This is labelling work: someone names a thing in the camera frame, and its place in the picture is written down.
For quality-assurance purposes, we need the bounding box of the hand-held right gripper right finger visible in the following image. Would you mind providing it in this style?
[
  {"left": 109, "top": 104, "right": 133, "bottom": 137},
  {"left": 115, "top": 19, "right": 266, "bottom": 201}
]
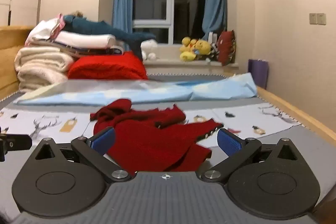
[{"left": 201, "top": 128, "right": 301, "bottom": 183}]

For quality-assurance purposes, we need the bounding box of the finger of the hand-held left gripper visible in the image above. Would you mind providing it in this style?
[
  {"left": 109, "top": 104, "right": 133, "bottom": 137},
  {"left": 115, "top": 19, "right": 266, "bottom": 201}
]
[{"left": 0, "top": 126, "right": 33, "bottom": 163}]

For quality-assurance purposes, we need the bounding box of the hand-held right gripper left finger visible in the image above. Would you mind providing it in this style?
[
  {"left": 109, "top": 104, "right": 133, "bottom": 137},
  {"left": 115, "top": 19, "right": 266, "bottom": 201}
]
[{"left": 34, "top": 126, "right": 132, "bottom": 184}]

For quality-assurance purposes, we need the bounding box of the dark red knitted sweater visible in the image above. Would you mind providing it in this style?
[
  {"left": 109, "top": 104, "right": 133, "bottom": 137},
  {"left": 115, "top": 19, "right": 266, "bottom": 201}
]
[{"left": 90, "top": 99, "right": 224, "bottom": 172}]

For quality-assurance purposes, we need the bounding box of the light blue bed sheet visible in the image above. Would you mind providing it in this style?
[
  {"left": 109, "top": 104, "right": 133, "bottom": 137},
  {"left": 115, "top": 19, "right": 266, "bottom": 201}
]
[{"left": 13, "top": 72, "right": 258, "bottom": 106}]

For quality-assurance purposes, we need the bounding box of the bright red folded blanket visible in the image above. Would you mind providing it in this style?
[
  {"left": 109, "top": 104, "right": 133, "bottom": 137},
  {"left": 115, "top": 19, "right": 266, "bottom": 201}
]
[{"left": 67, "top": 51, "right": 149, "bottom": 81}]

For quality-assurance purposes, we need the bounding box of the cream fluffy folded blanket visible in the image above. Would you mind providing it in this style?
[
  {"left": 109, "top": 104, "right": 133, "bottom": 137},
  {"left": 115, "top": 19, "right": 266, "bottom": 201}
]
[{"left": 14, "top": 46, "right": 75, "bottom": 93}]

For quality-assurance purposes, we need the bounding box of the grey folded cloth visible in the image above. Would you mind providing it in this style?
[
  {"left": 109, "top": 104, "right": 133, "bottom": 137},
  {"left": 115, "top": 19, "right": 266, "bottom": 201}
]
[{"left": 51, "top": 42, "right": 126, "bottom": 59}]

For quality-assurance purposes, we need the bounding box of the dark red cushion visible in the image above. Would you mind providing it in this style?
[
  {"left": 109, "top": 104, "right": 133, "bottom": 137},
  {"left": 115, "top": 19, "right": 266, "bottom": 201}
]
[{"left": 217, "top": 30, "right": 237, "bottom": 67}]

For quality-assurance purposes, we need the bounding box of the yellow plush toy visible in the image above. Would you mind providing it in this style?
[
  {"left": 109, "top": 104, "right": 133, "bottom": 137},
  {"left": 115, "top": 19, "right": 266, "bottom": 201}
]
[
  {"left": 195, "top": 39, "right": 213, "bottom": 57},
  {"left": 179, "top": 36, "right": 198, "bottom": 62}
]

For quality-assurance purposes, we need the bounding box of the white plush toy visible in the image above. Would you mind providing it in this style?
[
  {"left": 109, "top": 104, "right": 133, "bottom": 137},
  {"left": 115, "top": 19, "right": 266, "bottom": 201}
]
[{"left": 140, "top": 40, "right": 159, "bottom": 62}]

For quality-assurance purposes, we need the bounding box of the white folded cloth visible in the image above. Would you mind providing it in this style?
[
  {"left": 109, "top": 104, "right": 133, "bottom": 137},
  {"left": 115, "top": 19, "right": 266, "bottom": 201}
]
[{"left": 54, "top": 31, "right": 117, "bottom": 50}]

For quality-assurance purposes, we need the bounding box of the teal knitted garment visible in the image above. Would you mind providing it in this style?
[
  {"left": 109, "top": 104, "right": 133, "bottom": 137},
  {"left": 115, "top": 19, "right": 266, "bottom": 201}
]
[{"left": 63, "top": 13, "right": 157, "bottom": 62}]

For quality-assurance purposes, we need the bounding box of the pink and white cloth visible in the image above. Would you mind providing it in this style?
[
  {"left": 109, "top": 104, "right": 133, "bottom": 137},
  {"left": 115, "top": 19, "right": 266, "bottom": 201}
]
[{"left": 25, "top": 13, "right": 66, "bottom": 46}]

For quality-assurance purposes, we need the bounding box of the white framed window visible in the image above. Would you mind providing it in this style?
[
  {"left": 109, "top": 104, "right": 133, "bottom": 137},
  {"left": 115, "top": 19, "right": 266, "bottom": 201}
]
[{"left": 132, "top": 0, "right": 208, "bottom": 45}]

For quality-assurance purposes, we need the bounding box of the wooden bed frame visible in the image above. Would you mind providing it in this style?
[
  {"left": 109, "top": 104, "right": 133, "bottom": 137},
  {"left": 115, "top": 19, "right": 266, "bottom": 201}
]
[{"left": 0, "top": 25, "right": 336, "bottom": 141}]

